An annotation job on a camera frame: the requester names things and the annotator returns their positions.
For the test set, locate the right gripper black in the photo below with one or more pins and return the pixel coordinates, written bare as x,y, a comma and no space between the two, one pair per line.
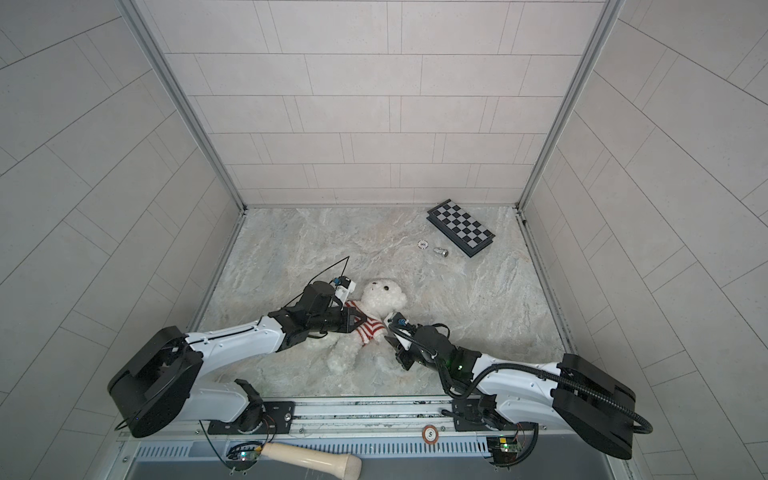
401,356

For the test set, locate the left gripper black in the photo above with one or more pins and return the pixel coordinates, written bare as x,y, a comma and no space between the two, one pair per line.
347,319

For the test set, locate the red white striped sweater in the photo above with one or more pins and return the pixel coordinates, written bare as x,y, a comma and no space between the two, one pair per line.
373,329

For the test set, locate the white teddy bear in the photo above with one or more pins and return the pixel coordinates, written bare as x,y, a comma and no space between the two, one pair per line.
384,297

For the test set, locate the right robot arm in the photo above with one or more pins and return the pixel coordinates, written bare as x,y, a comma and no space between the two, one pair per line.
490,394

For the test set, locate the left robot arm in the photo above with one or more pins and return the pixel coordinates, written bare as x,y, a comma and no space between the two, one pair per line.
164,381

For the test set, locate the round red white sticker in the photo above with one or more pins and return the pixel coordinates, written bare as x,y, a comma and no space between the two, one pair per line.
430,434

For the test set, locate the black white checkerboard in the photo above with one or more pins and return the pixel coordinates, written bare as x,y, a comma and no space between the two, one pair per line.
460,227

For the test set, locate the right green circuit board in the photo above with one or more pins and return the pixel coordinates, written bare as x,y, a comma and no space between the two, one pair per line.
502,450

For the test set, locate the green circuit board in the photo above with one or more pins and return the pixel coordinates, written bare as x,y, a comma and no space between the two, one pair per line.
502,450
243,456

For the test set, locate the left green circuit board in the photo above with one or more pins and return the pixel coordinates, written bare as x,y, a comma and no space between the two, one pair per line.
243,456

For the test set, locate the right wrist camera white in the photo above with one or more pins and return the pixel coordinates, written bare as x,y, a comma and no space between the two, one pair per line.
398,323

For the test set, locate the aluminium front rail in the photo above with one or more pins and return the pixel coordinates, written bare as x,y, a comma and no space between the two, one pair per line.
366,427

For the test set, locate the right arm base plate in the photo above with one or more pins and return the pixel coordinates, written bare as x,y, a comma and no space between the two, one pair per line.
481,414

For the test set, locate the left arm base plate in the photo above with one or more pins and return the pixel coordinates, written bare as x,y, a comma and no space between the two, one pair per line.
273,418

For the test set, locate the beige wooden handle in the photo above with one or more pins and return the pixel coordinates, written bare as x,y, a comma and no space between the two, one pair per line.
341,466

